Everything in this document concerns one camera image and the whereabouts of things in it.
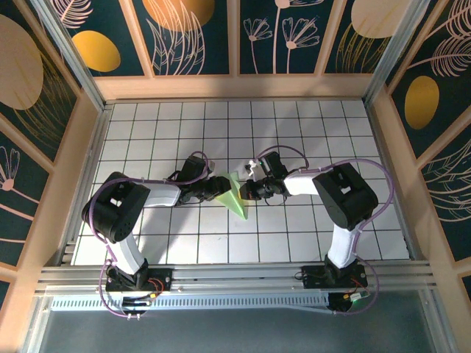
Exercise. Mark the light green paper sheet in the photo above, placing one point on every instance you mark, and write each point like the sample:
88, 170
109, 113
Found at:
232, 202

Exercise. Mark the aluminium side rail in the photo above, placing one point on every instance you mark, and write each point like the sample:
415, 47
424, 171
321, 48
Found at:
380, 139
98, 139

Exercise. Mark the wide aluminium frame rail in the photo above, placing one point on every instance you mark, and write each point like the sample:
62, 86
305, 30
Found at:
239, 279

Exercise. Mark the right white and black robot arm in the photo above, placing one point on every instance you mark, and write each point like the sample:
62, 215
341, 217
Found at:
346, 198

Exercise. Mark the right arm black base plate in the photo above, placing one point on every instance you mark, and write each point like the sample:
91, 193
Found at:
312, 279

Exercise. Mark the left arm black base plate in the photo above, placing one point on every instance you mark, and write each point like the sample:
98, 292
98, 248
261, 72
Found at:
165, 276

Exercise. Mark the aluminium corner post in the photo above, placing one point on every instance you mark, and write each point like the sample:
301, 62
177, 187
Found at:
72, 55
393, 55

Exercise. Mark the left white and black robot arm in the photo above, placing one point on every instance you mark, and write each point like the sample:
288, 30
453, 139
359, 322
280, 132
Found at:
114, 209

